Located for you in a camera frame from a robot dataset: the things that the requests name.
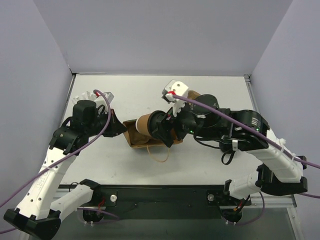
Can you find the black plastic cup lid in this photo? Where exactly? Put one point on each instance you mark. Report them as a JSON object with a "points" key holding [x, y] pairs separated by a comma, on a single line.
{"points": [[154, 125]]}

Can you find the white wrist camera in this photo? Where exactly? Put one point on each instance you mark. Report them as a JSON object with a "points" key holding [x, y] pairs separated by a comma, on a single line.
{"points": [[172, 89], [105, 97]]}

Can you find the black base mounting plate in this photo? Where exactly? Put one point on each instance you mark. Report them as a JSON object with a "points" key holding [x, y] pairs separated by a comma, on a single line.
{"points": [[171, 202]]}

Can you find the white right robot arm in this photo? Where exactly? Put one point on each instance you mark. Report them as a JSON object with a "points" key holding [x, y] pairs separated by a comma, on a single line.
{"points": [[235, 130]]}

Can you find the brown paper coffee cup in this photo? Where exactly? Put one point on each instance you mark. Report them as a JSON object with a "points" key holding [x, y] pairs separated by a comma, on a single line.
{"points": [[141, 125]]}

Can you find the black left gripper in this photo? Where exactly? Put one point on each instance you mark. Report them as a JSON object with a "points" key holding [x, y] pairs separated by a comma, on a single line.
{"points": [[109, 122]]}

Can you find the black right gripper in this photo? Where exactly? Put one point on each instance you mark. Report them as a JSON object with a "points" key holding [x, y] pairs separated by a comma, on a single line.
{"points": [[176, 127]]}

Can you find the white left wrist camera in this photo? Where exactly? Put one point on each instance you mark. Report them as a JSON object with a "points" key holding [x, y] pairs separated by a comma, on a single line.
{"points": [[105, 97]]}

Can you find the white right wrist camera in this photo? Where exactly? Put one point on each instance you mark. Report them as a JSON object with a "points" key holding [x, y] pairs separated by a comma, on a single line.
{"points": [[172, 89]]}

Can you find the aluminium frame rail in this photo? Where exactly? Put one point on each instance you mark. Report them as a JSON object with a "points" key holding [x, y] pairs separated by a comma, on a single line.
{"points": [[270, 201]]}

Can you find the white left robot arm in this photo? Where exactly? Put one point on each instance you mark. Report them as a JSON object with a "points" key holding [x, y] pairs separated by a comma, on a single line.
{"points": [[37, 214]]}

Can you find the green paper bag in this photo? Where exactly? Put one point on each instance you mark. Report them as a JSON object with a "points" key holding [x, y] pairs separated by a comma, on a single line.
{"points": [[137, 140]]}

